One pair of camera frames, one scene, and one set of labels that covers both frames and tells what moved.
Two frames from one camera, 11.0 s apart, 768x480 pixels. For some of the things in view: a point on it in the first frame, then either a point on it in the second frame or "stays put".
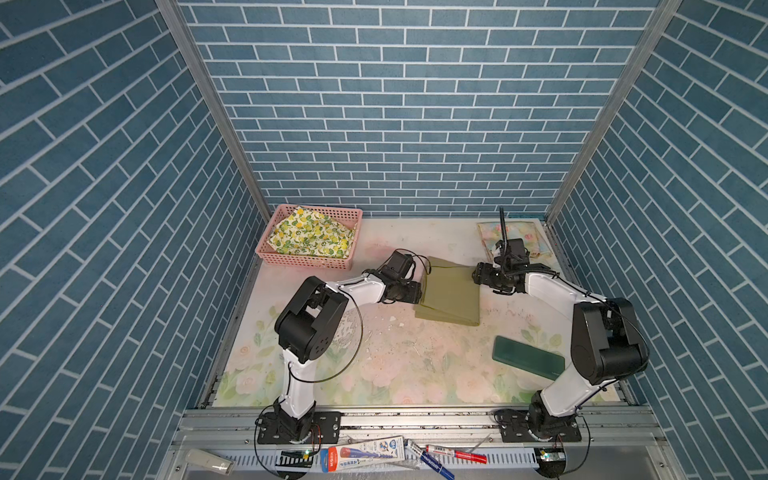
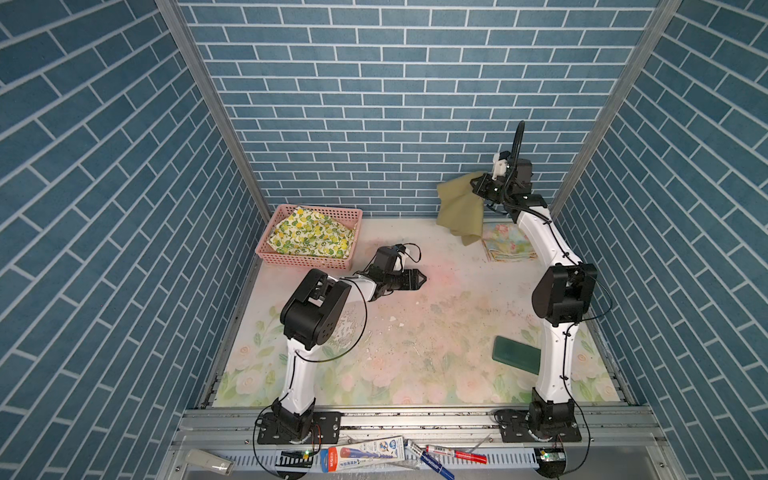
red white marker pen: x=468 y=456 stays put
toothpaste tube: x=342 y=457 stays put
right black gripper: x=482 y=275 to x=486 y=182
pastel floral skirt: x=491 y=233 stays put
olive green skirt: x=449 y=293 to x=460 y=208
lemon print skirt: x=311 y=233 stays put
